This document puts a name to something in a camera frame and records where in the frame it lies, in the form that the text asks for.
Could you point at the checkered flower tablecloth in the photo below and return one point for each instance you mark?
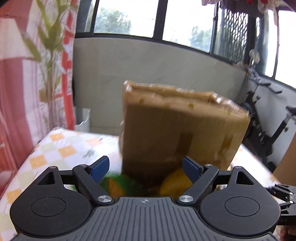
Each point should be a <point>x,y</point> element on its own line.
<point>131,220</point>

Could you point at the hanging laundry clothes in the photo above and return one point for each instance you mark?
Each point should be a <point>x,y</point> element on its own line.
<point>253,8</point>

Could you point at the yellow snack packet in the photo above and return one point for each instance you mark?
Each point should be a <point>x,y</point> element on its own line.
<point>175,184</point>

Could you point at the red printed backdrop curtain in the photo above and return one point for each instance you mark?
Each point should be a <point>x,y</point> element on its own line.
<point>37,42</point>

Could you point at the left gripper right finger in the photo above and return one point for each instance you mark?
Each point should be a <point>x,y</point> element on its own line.
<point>226,203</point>

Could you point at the black exercise bike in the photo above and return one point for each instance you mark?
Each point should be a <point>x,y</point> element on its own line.
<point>272,113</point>

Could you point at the green chip bag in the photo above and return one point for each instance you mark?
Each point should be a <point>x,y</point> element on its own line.
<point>118,185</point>

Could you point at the black window frame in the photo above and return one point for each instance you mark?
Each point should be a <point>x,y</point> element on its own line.
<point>218,32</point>

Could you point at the taped brown cardboard box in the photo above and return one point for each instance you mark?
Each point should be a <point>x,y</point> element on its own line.
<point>162,124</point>

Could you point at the white plastic bin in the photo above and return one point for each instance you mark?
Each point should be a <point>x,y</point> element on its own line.
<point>82,119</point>

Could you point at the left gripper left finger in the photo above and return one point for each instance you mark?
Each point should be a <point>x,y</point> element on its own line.
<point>60,201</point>

